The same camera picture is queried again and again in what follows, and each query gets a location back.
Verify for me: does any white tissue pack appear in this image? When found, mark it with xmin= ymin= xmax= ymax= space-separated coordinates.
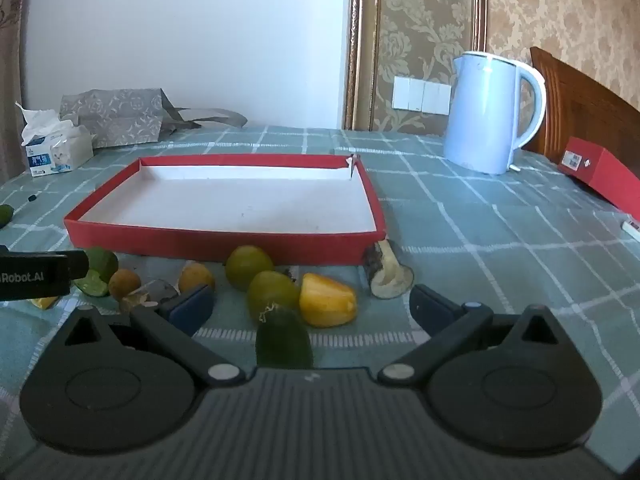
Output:
xmin=15 ymin=101 xmax=95 ymax=178

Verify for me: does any short cucumber end piece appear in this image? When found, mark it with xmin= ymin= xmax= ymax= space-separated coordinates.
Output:
xmin=255 ymin=302 xmax=314 ymax=368

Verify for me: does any green orange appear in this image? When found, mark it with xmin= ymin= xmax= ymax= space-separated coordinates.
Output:
xmin=225 ymin=245 xmax=275 ymax=291
xmin=246 ymin=270 xmax=301 ymax=322

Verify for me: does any light blue electric kettle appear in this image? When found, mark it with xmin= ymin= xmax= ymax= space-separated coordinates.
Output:
xmin=444 ymin=51 xmax=547 ymax=176

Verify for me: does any small orange kumquat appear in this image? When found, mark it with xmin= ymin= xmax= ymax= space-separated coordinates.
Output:
xmin=108 ymin=269 xmax=141 ymax=300
xmin=178 ymin=262 xmax=216 ymax=293

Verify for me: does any small red box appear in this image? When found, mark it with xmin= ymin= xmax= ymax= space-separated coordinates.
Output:
xmin=560 ymin=136 xmax=640 ymax=213

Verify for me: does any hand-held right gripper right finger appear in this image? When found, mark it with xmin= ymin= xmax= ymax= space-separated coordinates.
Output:
xmin=376 ymin=284 xmax=580 ymax=387

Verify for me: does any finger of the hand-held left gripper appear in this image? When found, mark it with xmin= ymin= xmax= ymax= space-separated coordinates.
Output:
xmin=65 ymin=249 xmax=90 ymax=280

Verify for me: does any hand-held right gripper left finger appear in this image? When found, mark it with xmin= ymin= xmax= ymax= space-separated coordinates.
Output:
xmin=47 ymin=284 xmax=247 ymax=388

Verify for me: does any red shallow cardboard tray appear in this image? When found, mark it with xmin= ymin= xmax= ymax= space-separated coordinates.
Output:
xmin=63 ymin=154 xmax=387 ymax=266

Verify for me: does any green checked tablecloth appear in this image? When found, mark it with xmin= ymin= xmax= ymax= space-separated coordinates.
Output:
xmin=0 ymin=125 xmax=640 ymax=480

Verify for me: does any beige patterned curtain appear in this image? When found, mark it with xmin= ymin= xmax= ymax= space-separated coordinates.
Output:
xmin=0 ymin=0 xmax=31 ymax=183

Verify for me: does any gold wall moulding frame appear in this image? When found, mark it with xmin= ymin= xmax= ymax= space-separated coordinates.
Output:
xmin=344 ymin=0 xmax=488 ymax=133

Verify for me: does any grey patterned paper bag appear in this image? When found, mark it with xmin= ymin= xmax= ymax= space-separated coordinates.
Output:
xmin=59 ymin=88 xmax=248 ymax=149

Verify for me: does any white wall switch panel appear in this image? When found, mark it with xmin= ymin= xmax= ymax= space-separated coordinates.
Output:
xmin=392 ymin=76 xmax=452 ymax=113

